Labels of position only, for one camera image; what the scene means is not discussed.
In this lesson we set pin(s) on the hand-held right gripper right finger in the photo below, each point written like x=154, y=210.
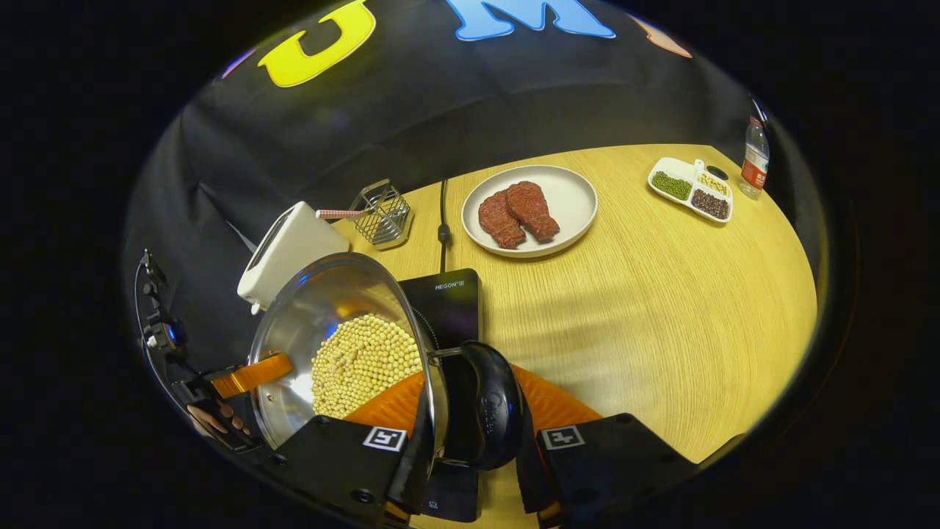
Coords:
x=617, y=463

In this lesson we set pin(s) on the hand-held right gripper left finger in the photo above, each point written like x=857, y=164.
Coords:
x=330, y=463

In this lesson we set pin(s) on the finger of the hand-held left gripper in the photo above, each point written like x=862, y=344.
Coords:
x=250, y=375

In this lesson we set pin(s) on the stainless steel pot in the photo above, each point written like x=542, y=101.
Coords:
x=308, y=330

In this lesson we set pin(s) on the black induction cooktop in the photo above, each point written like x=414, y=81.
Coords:
x=452, y=308

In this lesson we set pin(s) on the pile of soybeans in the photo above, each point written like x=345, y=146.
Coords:
x=363, y=364

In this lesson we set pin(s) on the white toaster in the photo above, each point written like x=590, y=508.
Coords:
x=294, y=242

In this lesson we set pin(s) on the pink striped straw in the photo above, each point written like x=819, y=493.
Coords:
x=338, y=214

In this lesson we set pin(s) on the white round plate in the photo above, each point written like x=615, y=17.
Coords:
x=573, y=198

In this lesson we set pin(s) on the heap of dark red beans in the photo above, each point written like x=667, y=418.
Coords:
x=710, y=203

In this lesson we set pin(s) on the heap of green beans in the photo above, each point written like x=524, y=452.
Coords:
x=671, y=185

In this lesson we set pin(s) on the white divided dish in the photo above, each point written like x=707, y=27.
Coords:
x=690, y=176

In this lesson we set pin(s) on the heap of pale yellow beans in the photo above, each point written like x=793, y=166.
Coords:
x=712, y=182

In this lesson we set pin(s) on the small black round disc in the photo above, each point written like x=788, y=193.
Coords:
x=717, y=173

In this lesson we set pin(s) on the clear plastic water bottle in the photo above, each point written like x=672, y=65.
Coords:
x=754, y=162

